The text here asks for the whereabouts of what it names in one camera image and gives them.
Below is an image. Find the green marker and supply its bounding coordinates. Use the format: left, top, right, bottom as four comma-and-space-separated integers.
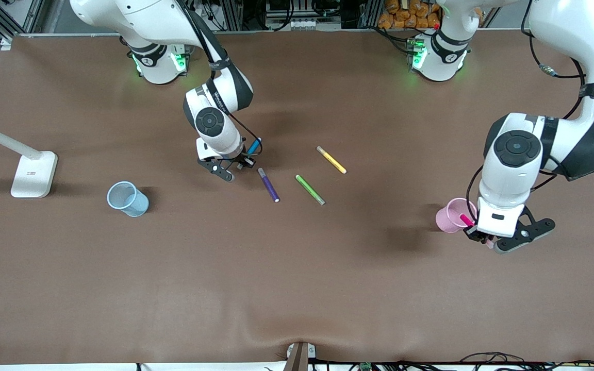
295, 174, 326, 206

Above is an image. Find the orange snack bag pile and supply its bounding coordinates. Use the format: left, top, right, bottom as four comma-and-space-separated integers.
377, 0, 444, 30

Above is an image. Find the pink marker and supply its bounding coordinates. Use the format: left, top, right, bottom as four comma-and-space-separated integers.
458, 213, 496, 249

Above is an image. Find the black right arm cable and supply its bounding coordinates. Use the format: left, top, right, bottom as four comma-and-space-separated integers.
176, 0, 266, 158

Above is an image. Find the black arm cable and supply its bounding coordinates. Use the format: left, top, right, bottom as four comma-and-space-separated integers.
466, 0, 594, 207
176, 0, 266, 158

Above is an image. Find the metal table edge bracket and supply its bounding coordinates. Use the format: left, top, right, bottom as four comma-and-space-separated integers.
284, 342, 317, 371

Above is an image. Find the black cable bundle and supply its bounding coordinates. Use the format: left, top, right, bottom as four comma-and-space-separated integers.
459, 352, 594, 371

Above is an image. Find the light blue cup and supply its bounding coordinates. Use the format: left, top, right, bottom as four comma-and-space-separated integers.
107, 181, 150, 218

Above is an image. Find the purple marker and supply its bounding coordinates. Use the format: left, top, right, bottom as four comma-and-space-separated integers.
257, 167, 281, 203

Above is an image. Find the white desk lamp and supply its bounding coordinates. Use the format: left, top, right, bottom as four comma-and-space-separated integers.
0, 117, 59, 199

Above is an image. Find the yellow marker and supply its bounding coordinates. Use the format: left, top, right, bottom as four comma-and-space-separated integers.
316, 145, 348, 175

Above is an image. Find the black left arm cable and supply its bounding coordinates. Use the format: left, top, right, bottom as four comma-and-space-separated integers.
466, 0, 594, 207

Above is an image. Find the pink cup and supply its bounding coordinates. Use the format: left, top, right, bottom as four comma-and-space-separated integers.
435, 197, 479, 234

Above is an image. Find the blue marker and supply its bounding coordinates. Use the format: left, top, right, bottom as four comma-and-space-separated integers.
237, 136, 262, 171

